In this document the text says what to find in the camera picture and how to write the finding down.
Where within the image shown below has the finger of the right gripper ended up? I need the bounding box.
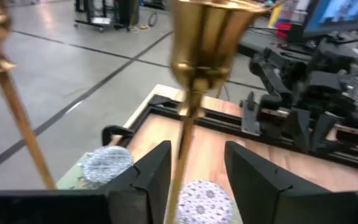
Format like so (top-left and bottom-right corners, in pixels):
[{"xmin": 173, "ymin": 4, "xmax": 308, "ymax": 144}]
[
  {"xmin": 310, "ymin": 119, "xmax": 339, "ymax": 156},
  {"xmin": 285, "ymin": 108, "xmax": 311, "ymax": 154}
]

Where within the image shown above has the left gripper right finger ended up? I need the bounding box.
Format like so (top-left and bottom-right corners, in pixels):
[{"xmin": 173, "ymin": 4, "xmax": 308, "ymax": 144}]
[{"xmin": 224, "ymin": 140, "xmax": 357, "ymax": 224}]

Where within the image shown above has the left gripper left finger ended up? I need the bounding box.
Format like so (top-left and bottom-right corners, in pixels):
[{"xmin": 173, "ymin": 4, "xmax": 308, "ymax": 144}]
[{"xmin": 106, "ymin": 140, "xmax": 173, "ymax": 224}]

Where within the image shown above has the red box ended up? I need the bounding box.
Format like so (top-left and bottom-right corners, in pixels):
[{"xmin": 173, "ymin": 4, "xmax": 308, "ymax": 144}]
[{"xmin": 275, "ymin": 21, "xmax": 293, "ymax": 40}]

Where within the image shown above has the black aluminium table frame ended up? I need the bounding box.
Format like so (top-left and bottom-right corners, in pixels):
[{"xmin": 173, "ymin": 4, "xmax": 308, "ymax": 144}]
[{"xmin": 101, "ymin": 95, "xmax": 358, "ymax": 174}]

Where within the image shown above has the flat computer monitor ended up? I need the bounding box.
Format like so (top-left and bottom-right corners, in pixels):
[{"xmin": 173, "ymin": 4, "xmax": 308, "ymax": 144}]
[{"xmin": 301, "ymin": 0, "xmax": 358, "ymax": 35}]

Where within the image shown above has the green perforated metal shelf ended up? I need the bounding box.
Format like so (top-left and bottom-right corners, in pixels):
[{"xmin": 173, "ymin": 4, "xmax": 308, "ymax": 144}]
[{"xmin": 56, "ymin": 151, "xmax": 244, "ymax": 224}]

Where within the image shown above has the black wheeled rack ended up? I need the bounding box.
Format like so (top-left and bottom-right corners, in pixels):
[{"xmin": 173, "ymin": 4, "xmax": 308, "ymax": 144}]
[{"xmin": 73, "ymin": 0, "xmax": 140, "ymax": 33}]

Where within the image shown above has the black desk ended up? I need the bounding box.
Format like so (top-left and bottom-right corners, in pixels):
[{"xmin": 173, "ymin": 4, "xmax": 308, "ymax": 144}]
[{"xmin": 237, "ymin": 26, "xmax": 310, "ymax": 60}]

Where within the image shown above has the coiled black cable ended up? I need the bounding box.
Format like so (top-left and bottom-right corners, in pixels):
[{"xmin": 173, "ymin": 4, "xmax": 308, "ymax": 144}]
[{"xmin": 147, "ymin": 11, "xmax": 159, "ymax": 28}]

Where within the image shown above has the purple round candle holder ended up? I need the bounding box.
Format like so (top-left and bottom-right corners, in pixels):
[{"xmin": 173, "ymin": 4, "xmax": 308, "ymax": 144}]
[{"xmin": 175, "ymin": 179, "xmax": 233, "ymax": 224}]

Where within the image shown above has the white patterned round candle holder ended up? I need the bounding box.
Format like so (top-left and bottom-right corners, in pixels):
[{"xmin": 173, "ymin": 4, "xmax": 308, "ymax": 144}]
[{"xmin": 79, "ymin": 145, "xmax": 135, "ymax": 184}]

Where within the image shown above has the tall gold candlestick holder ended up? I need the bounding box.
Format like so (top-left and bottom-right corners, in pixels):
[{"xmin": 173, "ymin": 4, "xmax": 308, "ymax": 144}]
[{"xmin": 165, "ymin": 0, "xmax": 284, "ymax": 224}]

